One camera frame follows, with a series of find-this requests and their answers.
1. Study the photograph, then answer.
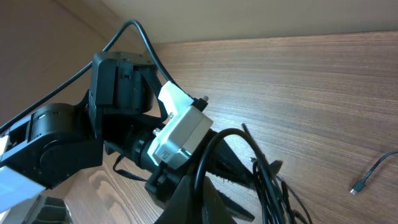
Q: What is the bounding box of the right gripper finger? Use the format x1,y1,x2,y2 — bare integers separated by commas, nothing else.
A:
155,176,236,224

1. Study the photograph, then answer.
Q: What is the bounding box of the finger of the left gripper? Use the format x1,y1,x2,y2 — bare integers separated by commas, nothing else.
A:
217,190,255,222

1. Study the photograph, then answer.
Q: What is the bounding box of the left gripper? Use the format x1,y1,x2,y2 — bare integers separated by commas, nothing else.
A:
104,128,255,208

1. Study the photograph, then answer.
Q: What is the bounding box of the black cable bundle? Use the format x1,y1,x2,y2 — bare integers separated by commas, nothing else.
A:
193,123,398,224

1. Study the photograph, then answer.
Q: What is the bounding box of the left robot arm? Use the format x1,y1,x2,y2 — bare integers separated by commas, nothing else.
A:
1,52,254,223

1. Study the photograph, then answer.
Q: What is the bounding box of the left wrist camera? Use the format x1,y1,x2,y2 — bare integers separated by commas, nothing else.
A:
147,81,213,169

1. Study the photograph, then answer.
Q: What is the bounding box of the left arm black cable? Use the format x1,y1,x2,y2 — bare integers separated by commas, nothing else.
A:
0,19,181,134

